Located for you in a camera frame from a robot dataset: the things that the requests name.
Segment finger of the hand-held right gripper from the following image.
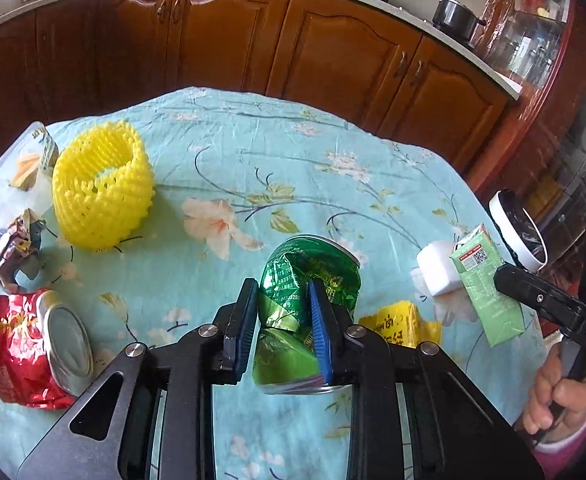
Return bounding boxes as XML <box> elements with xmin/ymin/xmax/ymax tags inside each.
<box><xmin>493</xmin><ymin>264</ymin><xmax>586</xmax><ymax>331</ymax></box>

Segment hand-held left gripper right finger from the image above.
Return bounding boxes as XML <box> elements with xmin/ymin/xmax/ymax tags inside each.
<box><xmin>307</xmin><ymin>280</ymin><xmax>544</xmax><ymax>480</ymax></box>

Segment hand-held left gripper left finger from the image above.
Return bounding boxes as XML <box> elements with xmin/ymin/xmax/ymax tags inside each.
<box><xmin>15</xmin><ymin>277</ymin><xmax>260</xmax><ymax>480</ymax></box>

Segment green drink carton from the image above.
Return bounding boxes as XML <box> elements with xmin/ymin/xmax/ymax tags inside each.
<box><xmin>448</xmin><ymin>224</ymin><xmax>526</xmax><ymax>347</ymax></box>

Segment crushed green can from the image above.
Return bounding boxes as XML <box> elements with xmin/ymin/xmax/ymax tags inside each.
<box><xmin>252</xmin><ymin>235</ymin><xmax>363</xmax><ymax>395</ymax></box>

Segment white bin with black liner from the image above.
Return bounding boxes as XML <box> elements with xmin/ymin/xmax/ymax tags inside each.
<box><xmin>488</xmin><ymin>189</ymin><xmax>550</xmax><ymax>268</ymax></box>

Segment person's right forearm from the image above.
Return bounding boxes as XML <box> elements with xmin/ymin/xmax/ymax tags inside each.
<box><xmin>533</xmin><ymin>407</ymin><xmax>586</xmax><ymax>480</ymax></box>

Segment person's right hand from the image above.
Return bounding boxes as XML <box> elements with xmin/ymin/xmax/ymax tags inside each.
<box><xmin>523</xmin><ymin>345</ymin><xmax>586</xmax><ymax>436</ymax></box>

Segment yellow snack packet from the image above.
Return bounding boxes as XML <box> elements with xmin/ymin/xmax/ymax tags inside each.
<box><xmin>358</xmin><ymin>300</ymin><xmax>442</xmax><ymax>350</ymax></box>

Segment white foam block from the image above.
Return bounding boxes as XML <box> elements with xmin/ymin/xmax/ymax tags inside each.
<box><xmin>415</xmin><ymin>240</ymin><xmax>466</xmax><ymax>298</ymax></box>

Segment teal floral tablecloth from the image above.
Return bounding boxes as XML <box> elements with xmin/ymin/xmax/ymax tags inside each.
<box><xmin>0</xmin><ymin>86</ymin><xmax>549</xmax><ymax>480</ymax></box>

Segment yellow foam fruit net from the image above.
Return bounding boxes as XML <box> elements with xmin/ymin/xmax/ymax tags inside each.
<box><xmin>52</xmin><ymin>120</ymin><xmax>155</xmax><ymax>252</ymax></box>

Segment crushed red can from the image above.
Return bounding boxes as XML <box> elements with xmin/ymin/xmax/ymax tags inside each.
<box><xmin>0</xmin><ymin>289</ymin><xmax>94</xmax><ymax>411</ymax></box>

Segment small crumpled foil wrapper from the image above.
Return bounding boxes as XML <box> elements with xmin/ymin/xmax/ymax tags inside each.
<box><xmin>0</xmin><ymin>208</ymin><xmax>46</xmax><ymax>293</ymax></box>

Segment white kitchen countertop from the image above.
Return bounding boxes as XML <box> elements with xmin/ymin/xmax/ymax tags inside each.
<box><xmin>0</xmin><ymin>0</ymin><xmax>524</xmax><ymax>101</ymax></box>

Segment red-framed glass cabinet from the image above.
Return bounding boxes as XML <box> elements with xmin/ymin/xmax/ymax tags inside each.
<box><xmin>466</xmin><ymin>0</ymin><xmax>586</xmax><ymax>271</ymax></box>

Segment brown wooden base cabinets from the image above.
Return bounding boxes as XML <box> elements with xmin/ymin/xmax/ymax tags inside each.
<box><xmin>0</xmin><ymin>0</ymin><xmax>509</xmax><ymax>176</ymax></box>

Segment steel cooking pot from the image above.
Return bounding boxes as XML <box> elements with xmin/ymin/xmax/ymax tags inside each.
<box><xmin>430</xmin><ymin>0</ymin><xmax>488</xmax><ymax>43</ymax></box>

